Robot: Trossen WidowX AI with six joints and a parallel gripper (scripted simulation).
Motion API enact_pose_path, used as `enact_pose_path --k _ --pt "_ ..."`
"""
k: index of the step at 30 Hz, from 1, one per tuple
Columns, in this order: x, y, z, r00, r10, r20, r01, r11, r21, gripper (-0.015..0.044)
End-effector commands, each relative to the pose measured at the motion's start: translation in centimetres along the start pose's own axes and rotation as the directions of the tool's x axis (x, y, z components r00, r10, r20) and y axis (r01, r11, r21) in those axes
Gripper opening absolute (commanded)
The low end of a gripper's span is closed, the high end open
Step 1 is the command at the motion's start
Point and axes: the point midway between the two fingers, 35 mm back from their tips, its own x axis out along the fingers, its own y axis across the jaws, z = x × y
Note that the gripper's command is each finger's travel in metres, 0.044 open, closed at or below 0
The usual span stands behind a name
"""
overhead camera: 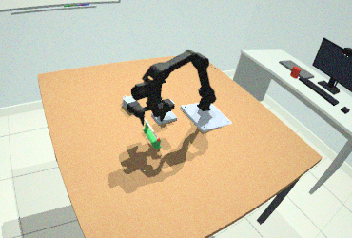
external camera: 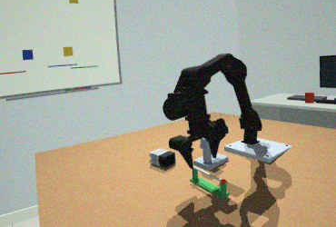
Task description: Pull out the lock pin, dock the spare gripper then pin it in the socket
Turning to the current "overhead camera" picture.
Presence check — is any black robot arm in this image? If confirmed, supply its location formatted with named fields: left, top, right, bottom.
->
left=131, top=50, right=216, bottom=117

